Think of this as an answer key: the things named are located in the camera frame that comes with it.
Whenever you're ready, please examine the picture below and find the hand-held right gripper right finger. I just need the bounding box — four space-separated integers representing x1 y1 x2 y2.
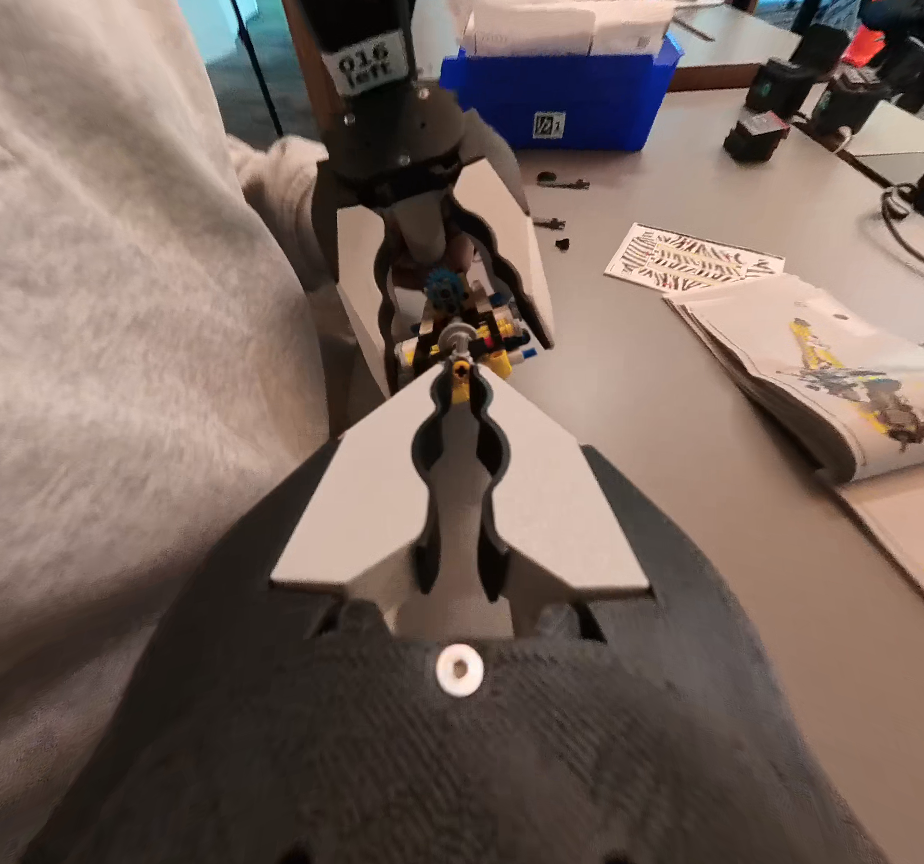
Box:
468 363 652 637

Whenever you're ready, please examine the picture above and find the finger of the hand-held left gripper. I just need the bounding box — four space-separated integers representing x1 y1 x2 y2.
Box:
449 108 557 352
335 207 405 397

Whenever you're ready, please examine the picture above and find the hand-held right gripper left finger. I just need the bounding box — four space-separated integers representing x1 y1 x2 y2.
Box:
269 364 463 635

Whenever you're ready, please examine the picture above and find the yellow and black lego assembly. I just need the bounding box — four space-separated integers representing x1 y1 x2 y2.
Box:
393 267 540 410

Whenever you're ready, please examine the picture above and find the person's left forearm grey sleeve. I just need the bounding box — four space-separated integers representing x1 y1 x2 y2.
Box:
227 133 342 296

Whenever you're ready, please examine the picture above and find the lego instruction booklet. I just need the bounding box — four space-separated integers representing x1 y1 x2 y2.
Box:
663 272 924 484

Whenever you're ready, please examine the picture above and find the person's left hand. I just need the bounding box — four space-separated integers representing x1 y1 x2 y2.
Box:
446 227 479 284

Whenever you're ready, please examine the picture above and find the blue plastic bin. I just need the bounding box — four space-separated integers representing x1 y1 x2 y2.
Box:
439 32 684 155

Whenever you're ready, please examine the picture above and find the zebra striped sticker sheet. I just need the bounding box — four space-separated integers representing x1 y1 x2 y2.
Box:
603 221 788 296

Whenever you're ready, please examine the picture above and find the person's grey hoodie torso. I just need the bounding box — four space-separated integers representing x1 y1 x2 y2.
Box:
0 0 346 864

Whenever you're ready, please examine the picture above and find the flat cardboard sheet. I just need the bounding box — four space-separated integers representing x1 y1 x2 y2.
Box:
829 465 924 594

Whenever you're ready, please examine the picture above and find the orange and black chair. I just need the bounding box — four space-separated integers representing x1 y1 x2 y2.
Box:
839 0 924 71

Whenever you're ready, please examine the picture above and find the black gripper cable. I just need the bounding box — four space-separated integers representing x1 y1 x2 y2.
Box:
211 0 287 141

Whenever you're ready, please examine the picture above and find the black cable coil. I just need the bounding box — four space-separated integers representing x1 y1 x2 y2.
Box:
879 180 924 263

